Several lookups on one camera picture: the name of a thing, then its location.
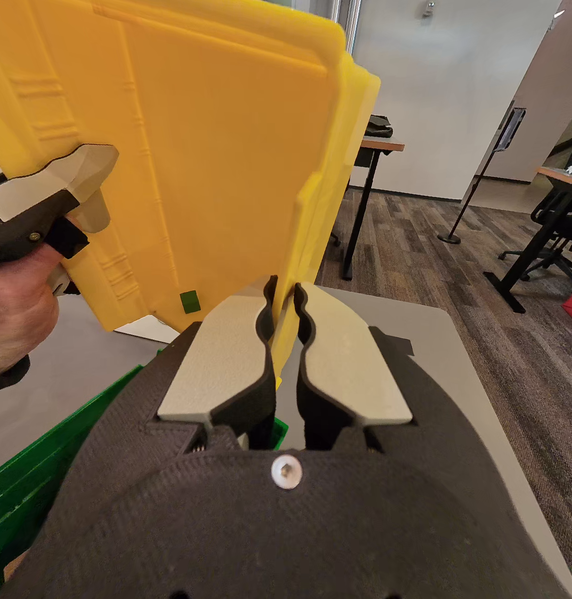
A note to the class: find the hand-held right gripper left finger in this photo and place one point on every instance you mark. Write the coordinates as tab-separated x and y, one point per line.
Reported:
220	365

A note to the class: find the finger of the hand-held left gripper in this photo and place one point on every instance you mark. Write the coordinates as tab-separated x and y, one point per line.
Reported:
56	180
93	213

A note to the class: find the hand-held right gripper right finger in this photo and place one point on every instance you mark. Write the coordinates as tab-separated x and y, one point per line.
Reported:
351	369

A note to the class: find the yellow plastic box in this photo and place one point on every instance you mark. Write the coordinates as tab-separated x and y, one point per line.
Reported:
220	164

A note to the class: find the green plastic box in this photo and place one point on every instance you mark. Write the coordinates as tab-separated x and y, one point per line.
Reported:
14	491

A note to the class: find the person's left hand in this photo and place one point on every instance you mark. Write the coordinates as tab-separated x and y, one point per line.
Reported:
19	313

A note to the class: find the wooden-edged desk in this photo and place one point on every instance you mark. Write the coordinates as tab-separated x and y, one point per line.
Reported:
529	255
382	146

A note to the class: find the dark bag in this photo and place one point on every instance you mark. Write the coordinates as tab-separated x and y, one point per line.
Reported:
378	127

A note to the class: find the black office chair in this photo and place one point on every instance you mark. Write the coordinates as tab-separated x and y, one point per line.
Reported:
566	229

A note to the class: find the black sign stand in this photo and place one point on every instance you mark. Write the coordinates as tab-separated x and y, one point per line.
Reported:
513	128

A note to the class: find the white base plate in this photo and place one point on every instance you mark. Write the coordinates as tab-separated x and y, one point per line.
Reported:
145	330

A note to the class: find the metal wall pipe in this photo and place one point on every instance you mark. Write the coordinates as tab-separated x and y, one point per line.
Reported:
336	5
354	18

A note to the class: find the grey wall conduit box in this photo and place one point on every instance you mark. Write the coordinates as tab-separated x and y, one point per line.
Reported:
428	9

